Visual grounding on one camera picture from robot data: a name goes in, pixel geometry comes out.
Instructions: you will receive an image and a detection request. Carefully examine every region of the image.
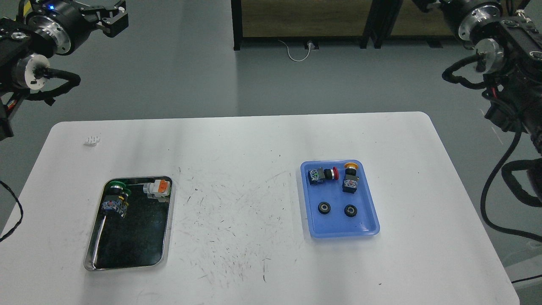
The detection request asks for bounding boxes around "green push button switch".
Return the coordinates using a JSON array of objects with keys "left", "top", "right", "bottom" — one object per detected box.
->
[{"left": 100, "top": 181, "right": 132, "bottom": 218}]

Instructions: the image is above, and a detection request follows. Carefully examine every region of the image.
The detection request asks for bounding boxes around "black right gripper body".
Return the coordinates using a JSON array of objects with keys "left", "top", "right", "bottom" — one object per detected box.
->
[{"left": 440, "top": 0, "right": 503, "bottom": 41}]

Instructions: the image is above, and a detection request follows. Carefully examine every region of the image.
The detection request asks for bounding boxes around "orange white connector block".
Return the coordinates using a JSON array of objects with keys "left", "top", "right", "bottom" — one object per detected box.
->
[{"left": 143, "top": 179, "right": 171, "bottom": 202}]

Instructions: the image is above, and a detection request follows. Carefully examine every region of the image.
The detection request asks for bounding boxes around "small white plastic clip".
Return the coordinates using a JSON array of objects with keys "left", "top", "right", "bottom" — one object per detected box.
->
[{"left": 83, "top": 136, "right": 101, "bottom": 147}]

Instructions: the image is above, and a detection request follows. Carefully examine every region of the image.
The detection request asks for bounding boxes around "white power cable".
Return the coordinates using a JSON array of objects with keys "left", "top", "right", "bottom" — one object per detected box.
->
[{"left": 278, "top": 40, "right": 319, "bottom": 63}]

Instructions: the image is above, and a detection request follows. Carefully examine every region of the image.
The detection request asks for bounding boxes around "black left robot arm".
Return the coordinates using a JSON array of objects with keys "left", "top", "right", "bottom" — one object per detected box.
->
[{"left": 0, "top": 0, "right": 129, "bottom": 140}]

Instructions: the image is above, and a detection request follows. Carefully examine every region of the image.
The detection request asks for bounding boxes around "red push button switch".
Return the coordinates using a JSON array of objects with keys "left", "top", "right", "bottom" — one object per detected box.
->
[{"left": 307, "top": 167, "right": 339, "bottom": 185}]

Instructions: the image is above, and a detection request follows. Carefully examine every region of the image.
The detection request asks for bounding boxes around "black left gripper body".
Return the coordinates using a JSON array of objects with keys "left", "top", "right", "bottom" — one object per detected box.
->
[{"left": 26, "top": 0, "right": 100, "bottom": 55}]

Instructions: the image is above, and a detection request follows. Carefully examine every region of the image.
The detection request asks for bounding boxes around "wooden cabinet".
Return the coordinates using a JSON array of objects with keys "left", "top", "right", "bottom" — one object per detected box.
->
[
  {"left": 231, "top": 0, "right": 378, "bottom": 51},
  {"left": 373, "top": 0, "right": 531, "bottom": 50}
]

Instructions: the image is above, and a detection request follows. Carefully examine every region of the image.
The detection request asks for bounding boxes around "right wooden cabinet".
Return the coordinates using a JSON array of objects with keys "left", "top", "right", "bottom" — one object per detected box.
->
[{"left": 373, "top": 0, "right": 531, "bottom": 50}]

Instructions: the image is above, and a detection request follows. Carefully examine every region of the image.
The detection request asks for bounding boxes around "black gear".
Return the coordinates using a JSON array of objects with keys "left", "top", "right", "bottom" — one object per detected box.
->
[
  {"left": 318, "top": 202, "right": 331, "bottom": 215},
  {"left": 344, "top": 204, "right": 358, "bottom": 217}
]

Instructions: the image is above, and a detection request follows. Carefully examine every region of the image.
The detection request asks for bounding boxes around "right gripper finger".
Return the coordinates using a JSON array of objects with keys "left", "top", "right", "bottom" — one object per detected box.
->
[{"left": 413, "top": 0, "right": 441, "bottom": 12}]

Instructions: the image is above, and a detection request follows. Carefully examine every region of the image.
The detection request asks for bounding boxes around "stainless steel tray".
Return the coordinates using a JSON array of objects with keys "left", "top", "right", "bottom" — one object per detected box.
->
[{"left": 83, "top": 176, "right": 174, "bottom": 272}]

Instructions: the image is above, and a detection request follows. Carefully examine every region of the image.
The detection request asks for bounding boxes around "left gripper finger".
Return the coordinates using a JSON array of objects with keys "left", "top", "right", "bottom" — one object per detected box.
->
[{"left": 83, "top": 0, "right": 129, "bottom": 37}]

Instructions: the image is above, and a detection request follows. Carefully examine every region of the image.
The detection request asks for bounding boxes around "left wooden cabinet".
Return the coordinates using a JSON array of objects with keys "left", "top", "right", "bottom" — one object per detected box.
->
[{"left": 231, "top": 0, "right": 378, "bottom": 51}]

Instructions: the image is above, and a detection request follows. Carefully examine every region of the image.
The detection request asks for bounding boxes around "blue plastic tray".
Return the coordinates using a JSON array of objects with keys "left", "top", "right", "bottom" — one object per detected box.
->
[{"left": 300, "top": 160, "right": 381, "bottom": 238}]

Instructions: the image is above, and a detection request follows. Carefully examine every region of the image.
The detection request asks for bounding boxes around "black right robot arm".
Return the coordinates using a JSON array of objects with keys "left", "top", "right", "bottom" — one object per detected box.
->
[{"left": 415, "top": 0, "right": 542, "bottom": 242}]

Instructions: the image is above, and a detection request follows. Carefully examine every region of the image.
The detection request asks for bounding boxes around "yellow push button switch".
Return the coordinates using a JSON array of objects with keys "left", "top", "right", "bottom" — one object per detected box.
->
[{"left": 342, "top": 162, "right": 359, "bottom": 194}]

